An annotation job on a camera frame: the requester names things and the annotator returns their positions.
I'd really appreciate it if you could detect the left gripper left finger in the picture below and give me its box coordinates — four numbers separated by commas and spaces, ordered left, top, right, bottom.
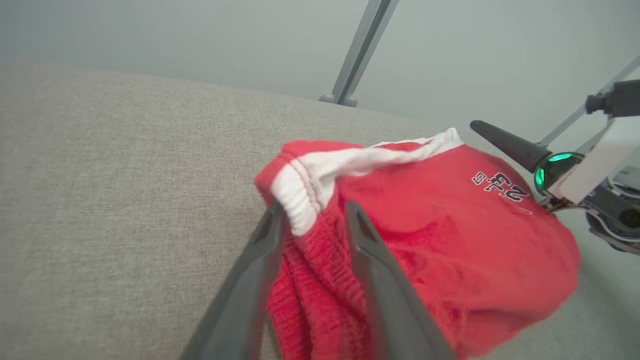
180, 201, 289, 360

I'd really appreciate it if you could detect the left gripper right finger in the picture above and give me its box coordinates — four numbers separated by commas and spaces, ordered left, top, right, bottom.
344, 201, 457, 360

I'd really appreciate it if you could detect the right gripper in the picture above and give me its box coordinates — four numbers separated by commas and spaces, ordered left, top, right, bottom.
469, 120, 640, 256

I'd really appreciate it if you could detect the white right camera mount plate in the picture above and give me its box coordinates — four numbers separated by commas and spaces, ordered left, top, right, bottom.
547, 117, 640, 206

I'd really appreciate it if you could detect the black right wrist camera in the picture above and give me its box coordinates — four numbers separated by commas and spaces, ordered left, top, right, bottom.
584, 79, 640, 119

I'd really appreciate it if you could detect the grey metal partition post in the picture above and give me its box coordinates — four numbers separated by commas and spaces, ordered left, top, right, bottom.
331, 0, 401, 106

